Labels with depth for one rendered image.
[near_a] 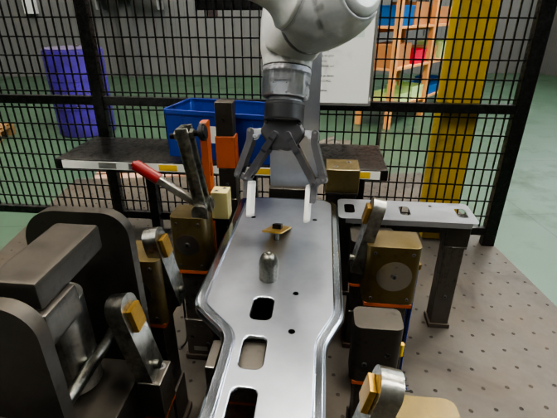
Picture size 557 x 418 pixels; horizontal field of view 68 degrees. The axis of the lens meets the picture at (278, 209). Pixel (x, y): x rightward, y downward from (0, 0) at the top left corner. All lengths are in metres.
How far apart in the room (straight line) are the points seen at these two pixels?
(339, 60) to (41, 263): 0.98
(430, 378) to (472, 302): 0.32
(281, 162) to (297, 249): 0.31
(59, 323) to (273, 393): 0.24
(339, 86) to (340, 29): 0.63
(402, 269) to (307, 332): 0.22
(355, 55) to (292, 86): 0.50
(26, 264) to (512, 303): 1.12
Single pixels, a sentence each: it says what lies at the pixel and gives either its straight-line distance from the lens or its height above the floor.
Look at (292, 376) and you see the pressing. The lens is 0.53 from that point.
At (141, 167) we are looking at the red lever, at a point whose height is 1.14.
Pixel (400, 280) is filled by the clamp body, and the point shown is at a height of 0.98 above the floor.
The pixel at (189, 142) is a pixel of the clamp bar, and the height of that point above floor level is 1.19.
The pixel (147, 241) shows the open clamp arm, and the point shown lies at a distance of 0.62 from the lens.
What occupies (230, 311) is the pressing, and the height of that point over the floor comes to 1.00.
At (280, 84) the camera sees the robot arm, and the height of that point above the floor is 1.28.
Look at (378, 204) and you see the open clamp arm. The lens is 0.68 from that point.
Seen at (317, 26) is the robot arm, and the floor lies 1.38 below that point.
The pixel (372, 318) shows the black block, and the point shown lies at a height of 0.99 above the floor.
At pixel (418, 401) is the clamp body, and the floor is 1.05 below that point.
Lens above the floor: 1.40
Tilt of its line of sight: 26 degrees down
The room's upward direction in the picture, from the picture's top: straight up
